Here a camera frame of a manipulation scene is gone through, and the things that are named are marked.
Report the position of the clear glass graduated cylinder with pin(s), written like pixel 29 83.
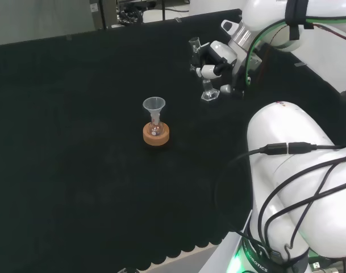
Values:
pixel 209 92

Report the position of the clear plastic funnel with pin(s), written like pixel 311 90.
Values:
pixel 154 104

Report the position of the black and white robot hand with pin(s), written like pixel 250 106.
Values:
pixel 221 52

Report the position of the clear round-bottom flask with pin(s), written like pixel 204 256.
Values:
pixel 156 128

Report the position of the black tripod pole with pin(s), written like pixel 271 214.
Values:
pixel 163 10

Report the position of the black cloth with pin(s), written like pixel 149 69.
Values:
pixel 76 142

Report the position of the grey cabinet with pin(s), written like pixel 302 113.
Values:
pixel 100 14

